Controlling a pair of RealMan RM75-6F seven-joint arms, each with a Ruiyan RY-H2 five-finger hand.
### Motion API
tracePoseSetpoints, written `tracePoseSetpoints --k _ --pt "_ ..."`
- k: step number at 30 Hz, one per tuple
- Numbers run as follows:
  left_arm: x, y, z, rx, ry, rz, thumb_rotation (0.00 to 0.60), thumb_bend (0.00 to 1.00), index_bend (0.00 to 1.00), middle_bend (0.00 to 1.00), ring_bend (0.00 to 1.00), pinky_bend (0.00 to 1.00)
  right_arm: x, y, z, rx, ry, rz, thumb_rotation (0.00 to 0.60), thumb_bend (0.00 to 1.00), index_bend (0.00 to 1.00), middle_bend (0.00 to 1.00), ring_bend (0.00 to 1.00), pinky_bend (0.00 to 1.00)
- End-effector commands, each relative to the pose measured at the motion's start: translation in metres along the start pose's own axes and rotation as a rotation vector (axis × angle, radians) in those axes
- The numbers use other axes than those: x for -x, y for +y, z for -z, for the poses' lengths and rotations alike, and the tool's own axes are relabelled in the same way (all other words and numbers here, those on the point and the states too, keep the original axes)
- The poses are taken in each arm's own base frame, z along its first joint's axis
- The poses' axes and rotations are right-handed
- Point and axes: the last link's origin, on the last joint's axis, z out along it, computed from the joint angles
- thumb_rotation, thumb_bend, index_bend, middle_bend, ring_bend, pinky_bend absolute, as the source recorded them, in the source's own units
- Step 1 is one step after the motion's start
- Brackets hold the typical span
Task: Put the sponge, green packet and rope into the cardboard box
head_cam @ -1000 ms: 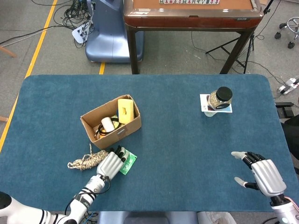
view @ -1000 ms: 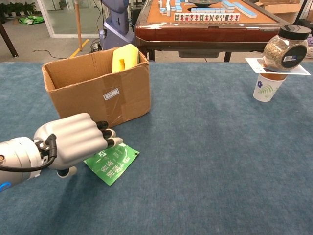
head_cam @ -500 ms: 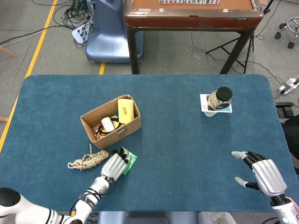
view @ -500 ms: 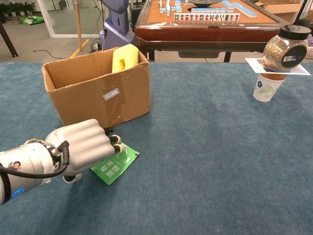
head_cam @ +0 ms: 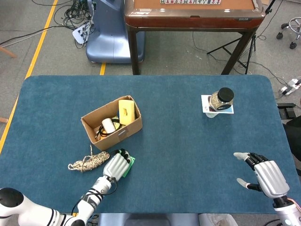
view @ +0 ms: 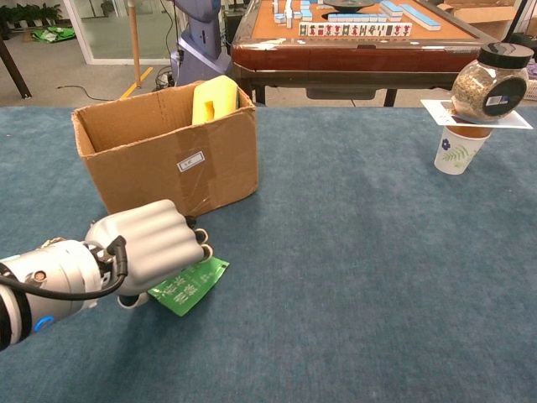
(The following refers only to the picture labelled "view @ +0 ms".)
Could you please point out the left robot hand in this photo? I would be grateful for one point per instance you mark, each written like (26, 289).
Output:
(155, 239)

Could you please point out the green tea packet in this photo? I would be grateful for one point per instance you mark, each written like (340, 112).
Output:
(189, 294)

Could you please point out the green yellow sponge with hole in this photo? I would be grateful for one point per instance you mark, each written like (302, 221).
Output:
(218, 94)

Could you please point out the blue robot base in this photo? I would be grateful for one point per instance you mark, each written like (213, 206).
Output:
(201, 63)

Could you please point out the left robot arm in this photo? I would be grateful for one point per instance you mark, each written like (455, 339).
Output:
(54, 268)

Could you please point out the brown cardboard box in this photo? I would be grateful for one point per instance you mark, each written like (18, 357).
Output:
(147, 189)

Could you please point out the green snack packets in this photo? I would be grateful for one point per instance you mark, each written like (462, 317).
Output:
(52, 34)

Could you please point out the white power strip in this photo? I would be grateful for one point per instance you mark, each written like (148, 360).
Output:
(164, 79)

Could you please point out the wooden pole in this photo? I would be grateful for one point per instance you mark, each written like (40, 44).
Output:
(135, 42)

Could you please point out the blue felt table mat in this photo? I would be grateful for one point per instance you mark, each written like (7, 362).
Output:
(356, 273)

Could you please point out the dark table leg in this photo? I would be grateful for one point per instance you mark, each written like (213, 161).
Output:
(14, 71)

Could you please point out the white face-up mahjong tile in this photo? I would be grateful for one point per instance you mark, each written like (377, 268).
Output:
(364, 29)
(390, 29)
(303, 29)
(311, 29)
(407, 29)
(355, 29)
(381, 29)
(372, 29)
(337, 29)
(399, 29)
(329, 29)
(320, 29)
(346, 29)

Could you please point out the potted plants row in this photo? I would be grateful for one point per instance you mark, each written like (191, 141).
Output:
(29, 14)

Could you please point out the scattered blue mahjong tiles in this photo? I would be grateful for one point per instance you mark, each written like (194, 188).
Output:
(289, 12)

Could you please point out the brown mahjong table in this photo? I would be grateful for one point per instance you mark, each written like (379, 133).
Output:
(356, 59)

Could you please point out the black round centre dome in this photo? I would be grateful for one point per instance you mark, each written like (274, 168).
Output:
(348, 3)

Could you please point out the white card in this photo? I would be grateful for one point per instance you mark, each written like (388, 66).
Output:
(440, 113)

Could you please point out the floral paper cup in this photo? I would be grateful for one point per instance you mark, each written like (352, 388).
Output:
(457, 155)

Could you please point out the stacked blue mahjong tiles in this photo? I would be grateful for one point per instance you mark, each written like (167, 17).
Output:
(392, 9)

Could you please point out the glass jar with black lid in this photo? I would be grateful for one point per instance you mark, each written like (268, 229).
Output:
(474, 88)

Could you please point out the white basket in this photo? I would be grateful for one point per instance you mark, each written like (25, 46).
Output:
(533, 90)

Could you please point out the black tripod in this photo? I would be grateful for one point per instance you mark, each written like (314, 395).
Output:
(518, 19)

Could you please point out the white glass partition frame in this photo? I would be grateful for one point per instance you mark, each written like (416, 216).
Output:
(90, 46)

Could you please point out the short blue mahjong tile wall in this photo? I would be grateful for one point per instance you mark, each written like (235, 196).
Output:
(356, 18)

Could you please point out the long blue mahjong tile wall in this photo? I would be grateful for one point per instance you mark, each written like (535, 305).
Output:
(421, 19)

